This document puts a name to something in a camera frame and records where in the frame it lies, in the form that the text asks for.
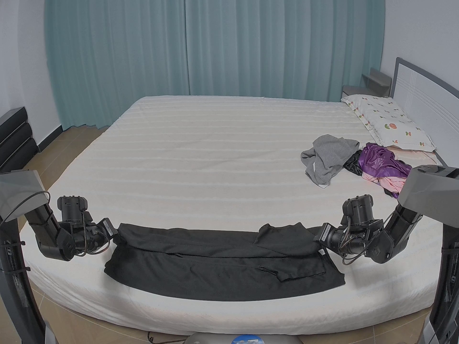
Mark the bed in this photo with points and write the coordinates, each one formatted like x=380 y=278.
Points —
x=215 y=149

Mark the white printed pillow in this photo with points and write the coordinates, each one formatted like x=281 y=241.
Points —
x=391 y=120

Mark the grey garment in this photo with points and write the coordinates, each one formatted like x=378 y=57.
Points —
x=328 y=156

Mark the black T-shirt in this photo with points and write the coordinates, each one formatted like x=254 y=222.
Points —
x=215 y=263

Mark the grey bedside table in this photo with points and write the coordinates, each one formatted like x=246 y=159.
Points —
x=365 y=86

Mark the purple satin garment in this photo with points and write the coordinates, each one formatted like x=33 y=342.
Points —
x=380 y=161

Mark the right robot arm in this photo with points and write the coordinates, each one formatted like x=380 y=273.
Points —
x=398 y=231

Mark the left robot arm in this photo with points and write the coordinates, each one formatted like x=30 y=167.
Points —
x=46 y=231

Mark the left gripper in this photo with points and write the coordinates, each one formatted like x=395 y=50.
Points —
x=102 y=237

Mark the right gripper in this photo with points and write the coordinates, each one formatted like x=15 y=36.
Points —
x=339 y=242

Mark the black shiny garment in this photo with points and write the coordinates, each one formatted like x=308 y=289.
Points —
x=353 y=163

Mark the pink garment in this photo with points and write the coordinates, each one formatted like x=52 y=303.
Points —
x=389 y=183

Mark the black chest of drawers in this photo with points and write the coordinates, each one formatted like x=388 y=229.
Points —
x=16 y=134

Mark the blue-green curtain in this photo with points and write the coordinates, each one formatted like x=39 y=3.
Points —
x=118 y=48
x=279 y=34

